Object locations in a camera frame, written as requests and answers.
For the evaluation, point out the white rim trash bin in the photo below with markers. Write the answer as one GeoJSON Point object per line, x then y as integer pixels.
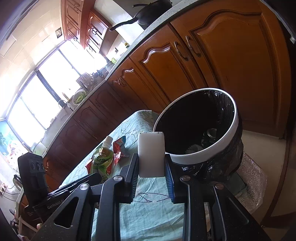
{"type": "Point", "coordinates": [203, 131]}

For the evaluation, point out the wooden kitchen cabinets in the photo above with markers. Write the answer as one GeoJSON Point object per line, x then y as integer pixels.
{"type": "Point", "coordinates": [237, 46]}

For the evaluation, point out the black wok pan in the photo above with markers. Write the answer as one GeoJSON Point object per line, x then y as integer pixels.
{"type": "Point", "coordinates": [147, 14]}

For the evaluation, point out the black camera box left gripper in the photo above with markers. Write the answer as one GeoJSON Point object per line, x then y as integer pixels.
{"type": "Point", "coordinates": [32, 173]}

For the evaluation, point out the wooden upper cabinets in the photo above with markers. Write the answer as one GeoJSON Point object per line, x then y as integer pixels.
{"type": "Point", "coordinates": [86, 26]}

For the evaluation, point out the green juice spout pouch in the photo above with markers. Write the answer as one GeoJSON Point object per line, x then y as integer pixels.
{"type": "Point", "coordinates": [102, 159]}

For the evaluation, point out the white foam sponge block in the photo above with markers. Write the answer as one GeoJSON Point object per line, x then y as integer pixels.
{"type": "Point", "coordinates": [151, 152]}

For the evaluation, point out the kitchen window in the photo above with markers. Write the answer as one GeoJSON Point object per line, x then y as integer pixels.
{"type": "Point", "coordinates": [45, 94]}

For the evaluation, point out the green bowl on counter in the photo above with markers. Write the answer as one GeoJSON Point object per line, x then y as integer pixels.
{"type": "Point", "coordinates": [79, 96]}

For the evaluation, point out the orange red snack wrapper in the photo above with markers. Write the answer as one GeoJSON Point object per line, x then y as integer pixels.
{"type": "Point", "coordinates": [119, 151]}

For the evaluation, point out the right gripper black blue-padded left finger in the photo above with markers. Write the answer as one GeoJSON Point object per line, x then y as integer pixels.
{"type": "Point", "coordinates": [128, 186]}

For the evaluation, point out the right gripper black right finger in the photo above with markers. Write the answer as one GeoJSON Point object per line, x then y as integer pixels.
{"type": "Point", "coordinates": [173, 173]}

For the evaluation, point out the white countertop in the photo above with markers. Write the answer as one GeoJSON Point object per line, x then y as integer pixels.
{"type": "Point", "coordinates": [67, 111]}

